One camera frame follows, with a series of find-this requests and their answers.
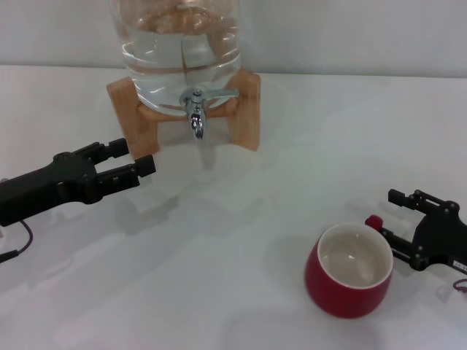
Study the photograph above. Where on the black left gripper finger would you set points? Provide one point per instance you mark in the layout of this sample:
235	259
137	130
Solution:
113	150
124	176

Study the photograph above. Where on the clear glass water dispenser jar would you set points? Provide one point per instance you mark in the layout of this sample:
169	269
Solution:
164	54

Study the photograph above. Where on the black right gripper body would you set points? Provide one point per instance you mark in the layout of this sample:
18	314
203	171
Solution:
441	237

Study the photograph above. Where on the chrome faucet tap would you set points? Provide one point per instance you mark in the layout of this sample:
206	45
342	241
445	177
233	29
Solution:
196	113

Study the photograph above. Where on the wooden dispenser stand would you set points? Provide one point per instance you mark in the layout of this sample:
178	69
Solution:
248	116

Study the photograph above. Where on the red cup with white inside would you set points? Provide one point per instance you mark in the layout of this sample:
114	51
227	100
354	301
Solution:
343	299

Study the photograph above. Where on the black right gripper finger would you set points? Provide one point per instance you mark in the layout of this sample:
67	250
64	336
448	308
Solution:
399	245
405	198

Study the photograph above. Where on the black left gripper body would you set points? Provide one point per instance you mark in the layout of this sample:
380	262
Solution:
54	182

